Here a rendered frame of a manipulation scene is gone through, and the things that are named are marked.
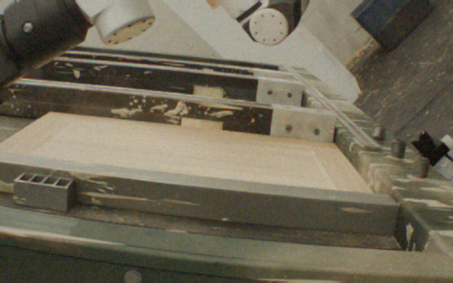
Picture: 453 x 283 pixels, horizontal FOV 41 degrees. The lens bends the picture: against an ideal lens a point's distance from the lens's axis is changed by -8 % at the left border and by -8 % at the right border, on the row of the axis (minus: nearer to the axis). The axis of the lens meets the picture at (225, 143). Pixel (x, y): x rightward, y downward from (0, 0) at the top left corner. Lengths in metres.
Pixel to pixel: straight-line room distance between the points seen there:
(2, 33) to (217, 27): 4.36
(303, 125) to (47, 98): 0.51
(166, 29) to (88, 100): 5.32
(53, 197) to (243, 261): 0.30
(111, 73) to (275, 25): 0.67
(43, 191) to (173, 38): 5.85
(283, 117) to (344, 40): 5.23
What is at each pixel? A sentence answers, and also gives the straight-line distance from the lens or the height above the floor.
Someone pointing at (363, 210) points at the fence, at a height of 0.94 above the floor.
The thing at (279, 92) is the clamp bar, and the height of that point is 0.96.
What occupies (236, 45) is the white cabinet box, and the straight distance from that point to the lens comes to 5.06.
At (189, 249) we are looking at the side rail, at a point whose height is 1.11.
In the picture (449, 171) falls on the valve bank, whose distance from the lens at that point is 1.17.
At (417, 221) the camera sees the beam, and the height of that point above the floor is 0.91.
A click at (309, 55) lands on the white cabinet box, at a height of 0.52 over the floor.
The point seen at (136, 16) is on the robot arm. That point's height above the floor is 1.29.
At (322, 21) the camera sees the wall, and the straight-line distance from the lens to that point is 6.42.
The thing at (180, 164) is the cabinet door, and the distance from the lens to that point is 0.96.
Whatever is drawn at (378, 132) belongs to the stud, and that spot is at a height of 0.87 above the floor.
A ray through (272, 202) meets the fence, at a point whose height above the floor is 1.02.
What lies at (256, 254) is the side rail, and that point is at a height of 1.06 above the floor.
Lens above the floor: 1.22
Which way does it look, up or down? 8 degrees down
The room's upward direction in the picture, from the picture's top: 46 degrees counter-clockwise
